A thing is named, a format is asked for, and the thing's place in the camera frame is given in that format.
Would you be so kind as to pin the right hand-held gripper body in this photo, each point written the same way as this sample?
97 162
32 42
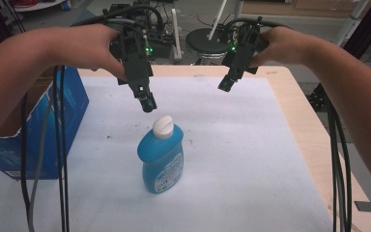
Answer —
242 53

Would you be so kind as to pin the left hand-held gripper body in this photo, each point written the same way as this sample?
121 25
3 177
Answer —
134 54

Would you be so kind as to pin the blue detergent bottle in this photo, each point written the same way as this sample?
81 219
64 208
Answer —
162 156

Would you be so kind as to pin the blue cardboard box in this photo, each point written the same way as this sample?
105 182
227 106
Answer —
38 129

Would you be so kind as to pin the person's right hand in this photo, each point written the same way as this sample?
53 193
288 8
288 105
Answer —
278 45

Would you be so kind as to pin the person's left hand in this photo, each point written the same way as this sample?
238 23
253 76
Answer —
87 48

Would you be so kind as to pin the black equipment on floor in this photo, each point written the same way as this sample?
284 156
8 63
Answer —
151 29

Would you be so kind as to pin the black round stool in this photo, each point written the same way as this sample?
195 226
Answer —
206 42

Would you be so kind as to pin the white stand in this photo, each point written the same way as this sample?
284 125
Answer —
175 35

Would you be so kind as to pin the white table mat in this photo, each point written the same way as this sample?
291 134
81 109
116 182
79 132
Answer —
180 154

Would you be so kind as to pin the white metal table leg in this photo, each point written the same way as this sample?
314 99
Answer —
351 21

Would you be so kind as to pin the black aluminium frame post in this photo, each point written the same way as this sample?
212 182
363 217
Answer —
367 29

